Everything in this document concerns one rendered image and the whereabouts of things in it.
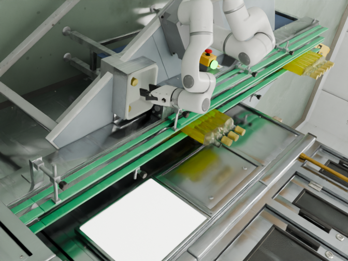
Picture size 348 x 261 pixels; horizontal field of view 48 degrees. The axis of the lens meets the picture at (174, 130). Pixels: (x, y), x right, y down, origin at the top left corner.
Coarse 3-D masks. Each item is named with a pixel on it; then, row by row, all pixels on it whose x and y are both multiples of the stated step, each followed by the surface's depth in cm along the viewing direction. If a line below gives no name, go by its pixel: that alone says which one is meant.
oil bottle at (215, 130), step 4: (196, 120) 187; (200, 120) 188; (204, 120) 188; (200, 124) 185; (204, 124) 185; (208, 124) 186; (212, 124) 186; (208, 128) 183; (212, 128) 183; (216, 128) 184; (212, 132) 182; (216, 132) 182; (220, 132) 184; (216, 136) 183
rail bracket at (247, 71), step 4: (236, 64) 211; (240, 64) 212; (236, 68) 212; (240, 68) 211; (244, 68) 210; (248, 68) 208; (244, 72) 210; (248, 72) 208; (252, 72) 207; (256, 72) 207; (252, 76) 208
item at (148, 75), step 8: (136, 72) 153; (144, 72) 167; (152, 72) 165; (128, 80) 152; (144, 80) 169; (152, 80) 167; (128, 88) 154; (136, 88) 170; (144, 88) 171; (128, 96) 156; (136, 96) 173; (128, 104) 159; (136, 104) 172; (144, 104) 174; (152, 104) 173; (128, 112) 167; (136, 112) 168
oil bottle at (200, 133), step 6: (186, 126) 183; (192, 126) 182; (198, 126) 182; (186, 132) 184; (192, 132) 182; (198, 132) 179; (204, 132) 179; (210, 132) 180; (198, 138) 181; (204, 138) 178; (210, 138) 178
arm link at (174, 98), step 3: (177, 90) 145; (180, 90) 144; (174, 93) 144; (177, 93) 144; (174, 96) 144; (177, 96) 143; (174, 99) 144; (177, 99) 143; (171, 102) 143; (174, 102) 143; (177, 102) 144; (174, 105) 146; (177, 105) 144
